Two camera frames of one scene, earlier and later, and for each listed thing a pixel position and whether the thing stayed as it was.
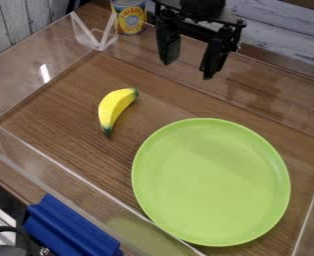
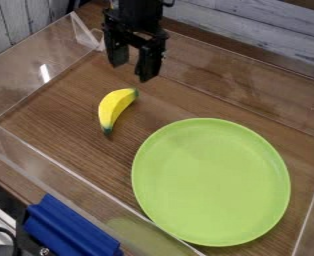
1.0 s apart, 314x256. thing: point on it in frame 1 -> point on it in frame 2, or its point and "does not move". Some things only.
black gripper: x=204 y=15 -> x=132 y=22
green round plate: x=210 y=181 does not move
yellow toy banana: x=112 y=105 does not move
